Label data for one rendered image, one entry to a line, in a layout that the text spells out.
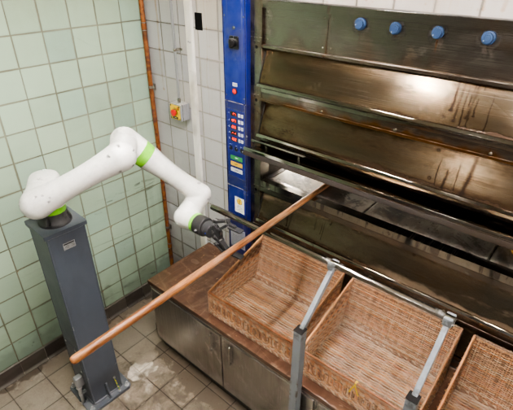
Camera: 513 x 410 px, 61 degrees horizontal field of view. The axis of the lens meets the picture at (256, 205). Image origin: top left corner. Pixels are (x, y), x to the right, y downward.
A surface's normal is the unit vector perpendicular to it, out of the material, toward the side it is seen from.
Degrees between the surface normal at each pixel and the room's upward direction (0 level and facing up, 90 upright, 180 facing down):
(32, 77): 90
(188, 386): 0
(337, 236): 70
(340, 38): 90
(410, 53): 90
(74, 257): 90
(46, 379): 0
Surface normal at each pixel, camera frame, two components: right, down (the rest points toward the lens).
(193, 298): 0.00, -0.86
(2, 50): 0.77, 0.33
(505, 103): -0.60, 0.07
